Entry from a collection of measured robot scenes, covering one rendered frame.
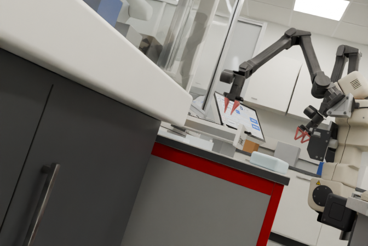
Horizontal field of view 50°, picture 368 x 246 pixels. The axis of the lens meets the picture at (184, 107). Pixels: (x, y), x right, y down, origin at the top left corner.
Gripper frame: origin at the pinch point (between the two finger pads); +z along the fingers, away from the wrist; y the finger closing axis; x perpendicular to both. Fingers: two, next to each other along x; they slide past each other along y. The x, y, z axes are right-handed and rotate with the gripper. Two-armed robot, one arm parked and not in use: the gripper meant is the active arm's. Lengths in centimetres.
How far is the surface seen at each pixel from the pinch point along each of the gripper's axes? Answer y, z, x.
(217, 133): 0.6, 12.8, -11.8
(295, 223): 62, 62, 292
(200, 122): -9.2, 10.4, -11.7
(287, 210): 48, 51, 291
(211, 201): 18, 38, -69
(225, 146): -11, 13, 95
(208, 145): 2.4, 20.1, -29.3
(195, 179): 11, 33, -69
